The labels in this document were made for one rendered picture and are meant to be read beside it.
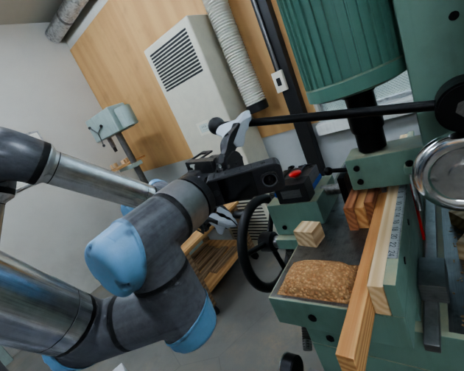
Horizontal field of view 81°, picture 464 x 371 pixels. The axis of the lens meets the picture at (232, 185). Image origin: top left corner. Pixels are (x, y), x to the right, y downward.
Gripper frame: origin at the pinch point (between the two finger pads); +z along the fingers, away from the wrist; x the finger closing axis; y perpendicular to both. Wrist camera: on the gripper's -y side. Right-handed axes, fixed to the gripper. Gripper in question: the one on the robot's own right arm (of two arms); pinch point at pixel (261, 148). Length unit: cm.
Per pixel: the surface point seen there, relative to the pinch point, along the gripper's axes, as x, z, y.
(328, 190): 16.5, 12.6, -7.5
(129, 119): 1, 102, 177
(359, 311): 15.5, -19.7, -19.4
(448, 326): 28.3, -8.2, -29.1
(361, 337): 16.2, -22.6, -20.1
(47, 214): 64, 40, 278
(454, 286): 28.2, 0.3, -30.2
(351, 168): 9.0, 8.7, -14.0
